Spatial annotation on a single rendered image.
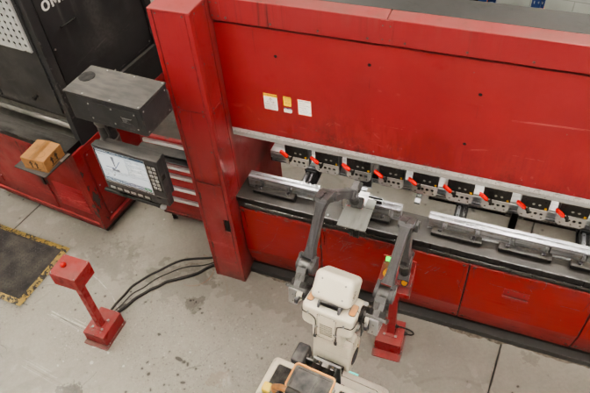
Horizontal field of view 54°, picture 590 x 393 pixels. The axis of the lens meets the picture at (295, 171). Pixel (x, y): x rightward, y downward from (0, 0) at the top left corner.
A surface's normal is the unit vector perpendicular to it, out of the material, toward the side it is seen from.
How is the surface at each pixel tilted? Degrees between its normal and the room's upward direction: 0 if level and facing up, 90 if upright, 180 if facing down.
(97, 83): 0
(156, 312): 0
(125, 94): 0
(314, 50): 90
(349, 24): 90
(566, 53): 90
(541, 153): 90
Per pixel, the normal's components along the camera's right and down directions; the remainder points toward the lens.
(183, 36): -0.36, 0.67
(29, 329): -0.06, -0.71
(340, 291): -0.37, 0.00
